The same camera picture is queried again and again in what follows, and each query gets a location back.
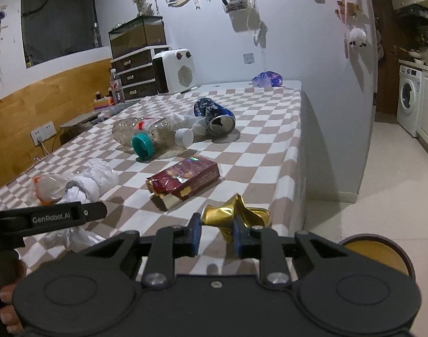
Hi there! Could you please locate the wall switch plate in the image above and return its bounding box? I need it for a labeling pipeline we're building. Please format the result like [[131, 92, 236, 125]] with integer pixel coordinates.
[[244, 53, 254, 65]]

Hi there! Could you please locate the white small cup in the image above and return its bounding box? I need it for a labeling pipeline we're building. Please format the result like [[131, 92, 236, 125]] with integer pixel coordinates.
[[174, 128, 194, 148]]

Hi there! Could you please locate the purple blue plastic bag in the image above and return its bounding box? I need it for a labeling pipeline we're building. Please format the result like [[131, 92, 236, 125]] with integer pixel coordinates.
[[252, 71, 283, 88]]

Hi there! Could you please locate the white drawer unit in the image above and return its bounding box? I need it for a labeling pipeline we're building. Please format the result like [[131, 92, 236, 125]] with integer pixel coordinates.
[[110, 45, 170, 101]]

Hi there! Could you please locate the dried flower bouquet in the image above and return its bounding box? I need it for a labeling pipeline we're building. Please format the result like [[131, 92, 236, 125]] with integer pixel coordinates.
[[132, 0, 154, 16]]

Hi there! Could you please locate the clear bag with orange print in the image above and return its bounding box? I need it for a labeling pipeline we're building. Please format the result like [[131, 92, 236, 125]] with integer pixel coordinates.
[[33, 174, 71, 205]]

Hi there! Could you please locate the glass fish tank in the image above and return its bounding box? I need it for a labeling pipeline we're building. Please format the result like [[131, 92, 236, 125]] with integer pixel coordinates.
[[108, 15, 167, 59]]

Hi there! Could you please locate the white plush sheep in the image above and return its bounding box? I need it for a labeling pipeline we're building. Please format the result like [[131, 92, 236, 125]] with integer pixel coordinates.
[[348, 28, 368, 48]]

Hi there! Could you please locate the gold foil wrapper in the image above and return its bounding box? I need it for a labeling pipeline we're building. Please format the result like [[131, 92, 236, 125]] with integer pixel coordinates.
[[201, 193, 271, 243]]

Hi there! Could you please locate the teal bottle cap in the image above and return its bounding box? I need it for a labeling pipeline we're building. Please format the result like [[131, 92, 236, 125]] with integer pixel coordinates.
[[132, 133, 154, 161]]

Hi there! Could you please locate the black range hood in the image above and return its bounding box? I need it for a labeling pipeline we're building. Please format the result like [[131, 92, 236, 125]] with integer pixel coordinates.
[[395, 4, 428, 26]]

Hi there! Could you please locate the grey laptop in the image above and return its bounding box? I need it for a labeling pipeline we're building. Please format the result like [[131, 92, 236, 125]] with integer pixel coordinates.
[[60, 111, 100, 129]]

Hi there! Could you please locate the white space heater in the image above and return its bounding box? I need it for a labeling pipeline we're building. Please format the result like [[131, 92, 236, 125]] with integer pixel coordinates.
[[152, 49, 198, 95]]

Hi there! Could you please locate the wall power outlet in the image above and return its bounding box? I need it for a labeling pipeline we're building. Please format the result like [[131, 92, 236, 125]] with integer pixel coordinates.
[[30, 121, 57, 146]]

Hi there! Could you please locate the white washing machine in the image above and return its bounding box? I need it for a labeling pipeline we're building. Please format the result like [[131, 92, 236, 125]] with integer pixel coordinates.
[[397, 65, 423, 138]]

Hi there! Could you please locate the clear plastic bottle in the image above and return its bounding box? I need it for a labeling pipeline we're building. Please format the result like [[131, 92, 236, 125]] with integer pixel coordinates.
[[112, 117, 176, 153]]

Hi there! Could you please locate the white crumpled paper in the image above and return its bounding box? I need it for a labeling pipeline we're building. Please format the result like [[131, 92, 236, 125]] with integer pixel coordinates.
[[60, 158, 119, 204]]

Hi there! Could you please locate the red snack box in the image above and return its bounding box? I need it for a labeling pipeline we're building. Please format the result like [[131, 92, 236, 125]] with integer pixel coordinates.
[[145, 156, 221, 211]]

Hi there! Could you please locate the water bottle by drawers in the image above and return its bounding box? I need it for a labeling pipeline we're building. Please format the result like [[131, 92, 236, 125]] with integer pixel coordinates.
[[109, 69, 125, 104]]

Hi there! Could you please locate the checkered table cloth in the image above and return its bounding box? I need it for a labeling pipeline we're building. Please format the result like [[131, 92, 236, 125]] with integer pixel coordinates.
[[0, 86, 303, 282]]

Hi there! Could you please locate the white plastic bag front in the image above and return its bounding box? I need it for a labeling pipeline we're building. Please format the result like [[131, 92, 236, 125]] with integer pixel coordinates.
[[44, 226, 105, 252]]

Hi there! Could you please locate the blue crushed can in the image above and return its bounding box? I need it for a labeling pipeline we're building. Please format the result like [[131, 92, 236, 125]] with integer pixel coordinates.
[[193, 97, 236, 137]]

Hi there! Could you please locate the wall shelf with items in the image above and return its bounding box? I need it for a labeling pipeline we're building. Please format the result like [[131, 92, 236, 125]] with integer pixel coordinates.
[[221, 0, 249, 14]]

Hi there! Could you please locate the left hand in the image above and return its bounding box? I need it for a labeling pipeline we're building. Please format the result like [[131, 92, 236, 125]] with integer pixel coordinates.
[[0, 260, 27, 336]]

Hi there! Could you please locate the colourful toy block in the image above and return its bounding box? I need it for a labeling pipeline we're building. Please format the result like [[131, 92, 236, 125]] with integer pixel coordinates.
[[93, 93, 115, 110]]

